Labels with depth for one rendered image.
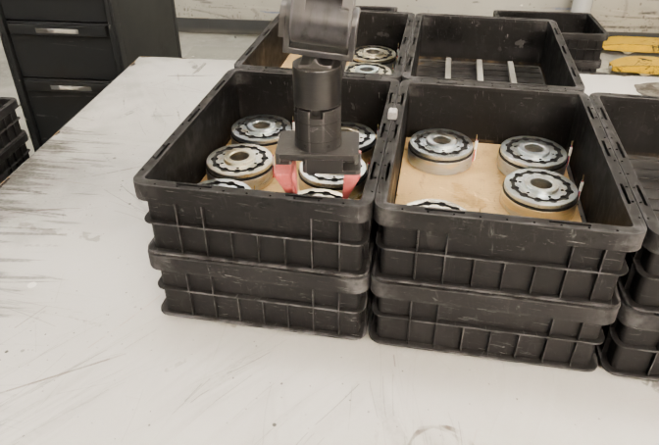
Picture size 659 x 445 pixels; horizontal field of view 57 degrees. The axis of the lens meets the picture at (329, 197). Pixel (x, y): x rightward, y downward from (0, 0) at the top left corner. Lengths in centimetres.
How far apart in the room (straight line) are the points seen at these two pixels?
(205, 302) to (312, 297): 16
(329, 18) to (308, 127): 13
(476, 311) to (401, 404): 15
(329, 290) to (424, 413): 19
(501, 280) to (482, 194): 21
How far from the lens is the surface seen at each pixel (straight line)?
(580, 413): 83
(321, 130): 72
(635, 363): 87
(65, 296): 100
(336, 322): 83
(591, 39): 257
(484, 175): 97
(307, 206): 70
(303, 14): 67
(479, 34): 142
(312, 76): 69
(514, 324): 81
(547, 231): 71
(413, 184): 93
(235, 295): 83
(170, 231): 81
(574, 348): 84
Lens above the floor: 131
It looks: 33 degrees down
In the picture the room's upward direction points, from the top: straight up
